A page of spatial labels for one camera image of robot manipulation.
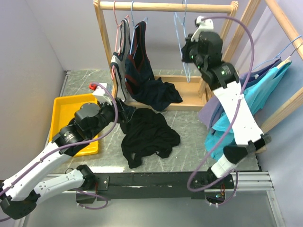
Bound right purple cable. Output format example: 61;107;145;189
187;15;256;209

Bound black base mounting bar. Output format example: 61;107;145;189
83;172;205;200

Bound navy red-trimmed tank top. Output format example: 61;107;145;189
125;21;183;111

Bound blue wire hanger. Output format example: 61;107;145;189
173;0;191;83

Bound purple cable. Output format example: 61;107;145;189
187;15;256;209
0;81;119;220

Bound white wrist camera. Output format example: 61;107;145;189
191;16;214;42
89;83;112;105

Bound yellow plastic tray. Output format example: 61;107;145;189
48;94;99;143

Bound turquoise shirt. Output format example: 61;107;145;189
205;63;291;152

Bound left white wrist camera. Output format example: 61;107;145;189
89;83;112;105

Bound black tank top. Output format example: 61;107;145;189
120;108;181;169

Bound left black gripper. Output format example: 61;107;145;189
88;96;136;139

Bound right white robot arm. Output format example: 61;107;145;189
181;30;271;188

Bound blue hanger with navy top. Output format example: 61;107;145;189
129;0;137;59

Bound purple shirt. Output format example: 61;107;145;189
198;59;282;129

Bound pink wire hanger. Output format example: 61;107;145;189
111;0;122;80

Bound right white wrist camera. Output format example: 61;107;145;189
191;16;214;42

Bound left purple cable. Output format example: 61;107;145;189
0;81;119;220

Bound wooden hanger on right rack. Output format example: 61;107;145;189
276;56;292;70

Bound blue hanger on right rack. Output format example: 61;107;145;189
252;35;302;71

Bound white grey tank top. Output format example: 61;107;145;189
110;18;131;102

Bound wooden clothes rack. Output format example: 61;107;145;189
93;0;239;111
198;0;303;154

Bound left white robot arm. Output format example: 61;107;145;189
0;98;136;220

